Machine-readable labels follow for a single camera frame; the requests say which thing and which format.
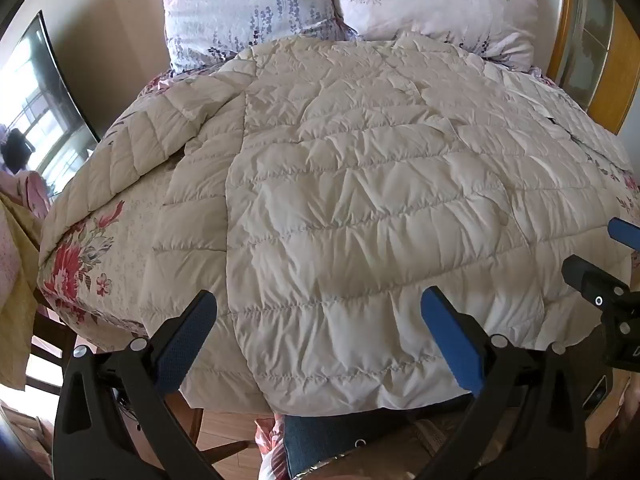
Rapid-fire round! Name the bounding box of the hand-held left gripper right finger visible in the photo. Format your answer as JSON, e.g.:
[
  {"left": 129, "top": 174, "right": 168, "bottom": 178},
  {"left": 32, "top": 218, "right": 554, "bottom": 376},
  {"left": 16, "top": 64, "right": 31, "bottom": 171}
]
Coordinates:
[{"left": 420, "top": 286, "right": 603, "bottom": 480}]

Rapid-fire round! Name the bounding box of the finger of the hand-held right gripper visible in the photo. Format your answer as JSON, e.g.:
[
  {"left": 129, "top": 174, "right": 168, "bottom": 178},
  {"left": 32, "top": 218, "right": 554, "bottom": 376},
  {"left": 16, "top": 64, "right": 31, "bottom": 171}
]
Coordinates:
[
  {"left": 561, "top": 255, "right": 632, "bottom": 315},
  {"left": 606, "top": 217, "right": 640, "bottom": 252}
]

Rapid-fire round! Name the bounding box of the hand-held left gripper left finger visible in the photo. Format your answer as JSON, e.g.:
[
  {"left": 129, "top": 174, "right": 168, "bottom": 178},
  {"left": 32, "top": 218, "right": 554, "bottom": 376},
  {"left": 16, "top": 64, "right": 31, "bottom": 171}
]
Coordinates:
[{"left": 52, "top": 289, "right": 236, "bottom": 480}]

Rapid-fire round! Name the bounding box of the cream quilted down comforter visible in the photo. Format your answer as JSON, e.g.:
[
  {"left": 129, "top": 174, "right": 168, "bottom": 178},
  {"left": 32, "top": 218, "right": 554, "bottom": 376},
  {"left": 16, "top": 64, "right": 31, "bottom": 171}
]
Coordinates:
[{"left": 37, "top": 30, "right": 640, "bottom": 413}]

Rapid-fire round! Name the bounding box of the floral bedspread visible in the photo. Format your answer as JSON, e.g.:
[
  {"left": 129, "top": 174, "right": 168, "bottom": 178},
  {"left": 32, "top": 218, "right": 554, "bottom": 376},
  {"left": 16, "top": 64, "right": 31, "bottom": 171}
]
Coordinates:
[{"left": 37, "top": 62, "right": 640, "bottom": 356}]

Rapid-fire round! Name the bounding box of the wooden chair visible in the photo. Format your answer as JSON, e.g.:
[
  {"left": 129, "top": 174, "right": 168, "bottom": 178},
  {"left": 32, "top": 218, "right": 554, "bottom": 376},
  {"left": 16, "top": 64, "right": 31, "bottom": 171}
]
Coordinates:
[{"left": 22, "top": 287, "right": 276, "bottom": 480}]

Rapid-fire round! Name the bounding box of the pink floral fabric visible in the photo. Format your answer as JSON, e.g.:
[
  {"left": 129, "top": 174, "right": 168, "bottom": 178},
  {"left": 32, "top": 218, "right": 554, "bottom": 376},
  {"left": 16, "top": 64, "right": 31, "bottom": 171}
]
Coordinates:
[{"left": 254, "top": 416, "right": 292, "bottom": 480}]

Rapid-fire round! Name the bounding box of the wooden headboard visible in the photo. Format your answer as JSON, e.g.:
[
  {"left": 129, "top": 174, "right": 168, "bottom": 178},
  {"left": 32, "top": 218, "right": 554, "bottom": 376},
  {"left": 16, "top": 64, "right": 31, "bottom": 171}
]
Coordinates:
[{"left": 545, "top": 0, "right": 640, "bottom": 136}]

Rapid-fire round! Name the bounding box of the yellow cloth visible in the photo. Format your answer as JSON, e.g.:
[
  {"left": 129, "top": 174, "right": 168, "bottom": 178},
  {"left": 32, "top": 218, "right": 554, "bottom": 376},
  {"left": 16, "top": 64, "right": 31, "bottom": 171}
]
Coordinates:
[{"left": 0, "top": 195, "right": 45, "bottom": 392}]

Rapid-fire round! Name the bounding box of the pink cloth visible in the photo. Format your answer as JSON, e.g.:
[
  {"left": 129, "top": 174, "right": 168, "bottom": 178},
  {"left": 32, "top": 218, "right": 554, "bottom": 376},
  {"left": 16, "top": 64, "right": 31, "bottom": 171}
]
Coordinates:
[{"left": 0, "top": 169, "right": 55, "bottom": 217}]

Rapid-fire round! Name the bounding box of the pink pillow with tree print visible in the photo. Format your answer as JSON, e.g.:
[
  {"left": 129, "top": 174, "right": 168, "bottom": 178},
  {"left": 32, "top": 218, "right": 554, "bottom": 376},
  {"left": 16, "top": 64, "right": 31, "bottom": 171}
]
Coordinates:
[{"left": 332, "top": 0, "right": 541, "bottom": 70}]

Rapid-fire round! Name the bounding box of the pink pillow with purple flowers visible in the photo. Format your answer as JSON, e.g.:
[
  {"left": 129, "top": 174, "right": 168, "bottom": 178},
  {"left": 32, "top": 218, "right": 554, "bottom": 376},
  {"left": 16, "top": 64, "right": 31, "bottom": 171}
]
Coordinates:
[{"left": 152, "top": 0, "right": 347, "bottom": 77}]

